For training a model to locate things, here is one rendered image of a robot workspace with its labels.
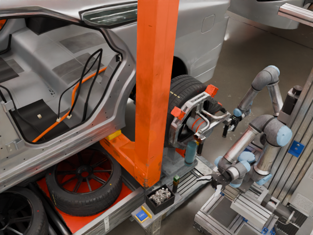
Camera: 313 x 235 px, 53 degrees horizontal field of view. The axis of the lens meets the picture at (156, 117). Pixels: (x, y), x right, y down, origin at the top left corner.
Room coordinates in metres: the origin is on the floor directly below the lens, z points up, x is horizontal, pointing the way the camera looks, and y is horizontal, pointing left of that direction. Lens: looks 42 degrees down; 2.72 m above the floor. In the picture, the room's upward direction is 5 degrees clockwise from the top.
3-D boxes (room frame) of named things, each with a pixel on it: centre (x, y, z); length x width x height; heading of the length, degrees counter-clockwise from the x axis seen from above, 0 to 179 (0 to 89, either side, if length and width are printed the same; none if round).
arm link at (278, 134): (1.41, -0.76, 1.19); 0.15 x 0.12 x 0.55; 38
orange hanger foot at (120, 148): (1.87, 0.28, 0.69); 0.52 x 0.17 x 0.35; 45
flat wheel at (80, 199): (1.69, 0.60, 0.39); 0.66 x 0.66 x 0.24
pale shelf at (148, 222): (1.43, -0.07, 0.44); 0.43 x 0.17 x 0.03; 135
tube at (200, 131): (1.89, -0.35, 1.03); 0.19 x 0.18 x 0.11; 45
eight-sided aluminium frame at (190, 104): (2.04, -0.33, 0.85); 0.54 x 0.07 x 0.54; 135
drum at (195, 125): (1.99, -0.38, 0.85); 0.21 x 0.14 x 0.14; 45
